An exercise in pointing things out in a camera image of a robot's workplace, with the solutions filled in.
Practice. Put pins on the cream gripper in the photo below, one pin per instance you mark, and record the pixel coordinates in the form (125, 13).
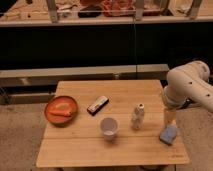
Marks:
(169, 116)

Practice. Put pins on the clear plastic bottle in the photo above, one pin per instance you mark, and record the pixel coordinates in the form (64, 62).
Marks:
(138, 116)

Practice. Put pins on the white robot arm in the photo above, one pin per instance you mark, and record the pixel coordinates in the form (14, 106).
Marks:
(188, 81)

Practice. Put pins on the blue sponge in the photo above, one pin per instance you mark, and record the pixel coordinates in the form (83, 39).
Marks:
(168, 134)

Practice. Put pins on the white paper cup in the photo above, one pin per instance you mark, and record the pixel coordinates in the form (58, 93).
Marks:
(109, 128)

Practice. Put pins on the wooden table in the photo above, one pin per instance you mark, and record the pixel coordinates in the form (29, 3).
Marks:
(118, 124)

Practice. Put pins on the orange food piece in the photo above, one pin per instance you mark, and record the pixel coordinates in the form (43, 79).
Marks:
(63, 110)

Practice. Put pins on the orange bowl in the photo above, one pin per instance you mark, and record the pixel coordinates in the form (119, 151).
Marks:
(59, 101)

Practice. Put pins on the red object on shelf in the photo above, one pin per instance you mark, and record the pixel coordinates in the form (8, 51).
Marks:
(117, 8)

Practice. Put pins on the grey metal bench rail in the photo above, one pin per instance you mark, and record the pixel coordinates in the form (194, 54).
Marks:
(51, 76)

